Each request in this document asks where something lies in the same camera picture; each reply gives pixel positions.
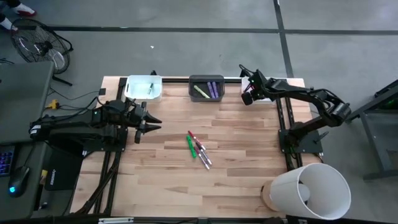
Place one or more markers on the white plastic bin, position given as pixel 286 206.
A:
pixel 244 84
pixel 138 90

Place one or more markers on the grey plastic bin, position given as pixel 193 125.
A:
pixel 205 99

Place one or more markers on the black table clamp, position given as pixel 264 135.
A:
pixel 153 73

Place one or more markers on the white red-labelled marker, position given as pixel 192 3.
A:
pixel 202 160

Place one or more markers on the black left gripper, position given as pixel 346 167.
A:
pixel 135 113

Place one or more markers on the round wooden lamp base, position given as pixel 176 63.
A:
pixel 265 196

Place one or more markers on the black aluminium table frame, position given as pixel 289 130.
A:
pixel 174 80

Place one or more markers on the silver metal bracket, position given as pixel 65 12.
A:
pixel 115 220

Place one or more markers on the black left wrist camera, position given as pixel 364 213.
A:
pixel 138 136

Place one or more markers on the black floor fan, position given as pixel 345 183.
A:
pixel 40 46

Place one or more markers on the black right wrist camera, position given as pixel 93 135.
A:
pixel 247 98

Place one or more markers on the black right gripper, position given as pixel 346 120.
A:
pixel 260 85

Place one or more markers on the grey metal bench frame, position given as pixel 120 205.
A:
pixel 373 130

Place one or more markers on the yellow power plug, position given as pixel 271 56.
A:
pixel 53 104

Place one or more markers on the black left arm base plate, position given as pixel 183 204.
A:
pixel 105 146

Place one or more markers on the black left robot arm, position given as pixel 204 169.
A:
pixel 74 127

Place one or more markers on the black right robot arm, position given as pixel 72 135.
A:
pixel 311 96

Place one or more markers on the person's shoe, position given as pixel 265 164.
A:
pixel 23 11
pixel 6 23

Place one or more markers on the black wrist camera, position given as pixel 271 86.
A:
pixel 138 136
pixel 247 98

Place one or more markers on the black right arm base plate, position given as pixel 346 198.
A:
pixel 309 143

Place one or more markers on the backlit keyboard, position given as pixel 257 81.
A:
pixel 6 160

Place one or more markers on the red capped white marker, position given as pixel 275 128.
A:
pixel 196 140

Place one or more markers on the grey desk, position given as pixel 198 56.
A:
pixel 21 99

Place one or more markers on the white cylindrical bucket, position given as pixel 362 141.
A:
pixel 323 191

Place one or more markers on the yellow-green highlighter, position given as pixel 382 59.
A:
pixel 201 91

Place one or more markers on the small black plate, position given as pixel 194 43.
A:
pixel 102 91

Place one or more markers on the black computer mouse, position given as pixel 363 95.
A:
pixel 18 182

